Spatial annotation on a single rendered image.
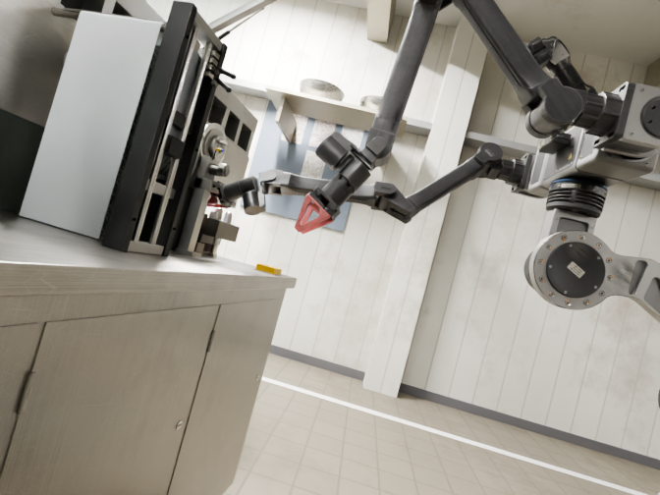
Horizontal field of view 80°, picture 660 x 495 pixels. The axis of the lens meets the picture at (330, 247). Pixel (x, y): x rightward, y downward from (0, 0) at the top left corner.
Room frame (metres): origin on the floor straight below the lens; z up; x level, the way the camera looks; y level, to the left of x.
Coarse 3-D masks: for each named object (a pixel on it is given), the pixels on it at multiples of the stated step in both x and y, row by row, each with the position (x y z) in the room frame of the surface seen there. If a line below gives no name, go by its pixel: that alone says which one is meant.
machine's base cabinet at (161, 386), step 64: (0, 320) 0.47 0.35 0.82; (64, 320) 0.56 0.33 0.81; (128, 320) 0.69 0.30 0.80; (192, 320) 0.90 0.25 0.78; (256, 320) 1.29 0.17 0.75; (0, 384) 0.49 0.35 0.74; (64, 384) 0.59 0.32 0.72; (128, 384) 0.74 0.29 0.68; (192, 384) 0.98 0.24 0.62; (256, 384) 1.47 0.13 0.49; (0, 448) 0.52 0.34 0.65; (64, 448) 0.63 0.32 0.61; (128, 448) 0.79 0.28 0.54; (192, 448) 1.08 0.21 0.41
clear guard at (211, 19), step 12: (156, 0) 1.30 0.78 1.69; (168, 0) 1.32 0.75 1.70; (180, 0) 1.34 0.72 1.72; (192, 0) 1.35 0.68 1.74; (204, 0) 1.37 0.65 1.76; (216, 0) 1.39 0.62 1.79; (228, 0) 1.40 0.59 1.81; (240, 0) 1.42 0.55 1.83; (252, 0) 1.44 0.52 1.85; (168, 12) 1.36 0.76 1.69; (204, 12) 1.42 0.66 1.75; (216, 12) 1.43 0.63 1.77; (228, 12) 1.45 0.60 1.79
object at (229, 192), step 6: (222, 186) 1.29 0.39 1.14; (228, 186) 1.28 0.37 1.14; (234, 186) 1.28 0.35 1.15; (222, 192) 1.27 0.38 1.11; (228, 192) 1.28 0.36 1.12; (234, 192) 1.28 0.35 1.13; (240, 192) 1.28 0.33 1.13; (222, 198) 1.26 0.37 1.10; (228, 198) 1.29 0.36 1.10; (234, 198) 1.30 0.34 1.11; (234, 204) 1.34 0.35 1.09
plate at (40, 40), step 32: (0, 0) 0.88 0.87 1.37; (32, 0) 0.95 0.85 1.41; (0, 32) 0.90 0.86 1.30; (32, 32) 0.97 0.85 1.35; (64, 32) 1.04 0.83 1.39; (0, 64) 0.92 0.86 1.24; (32, 64) 0.99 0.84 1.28; (0, 96) 0.94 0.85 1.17; (32, 96) 1.01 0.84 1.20; (224, 160) 1.97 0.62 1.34
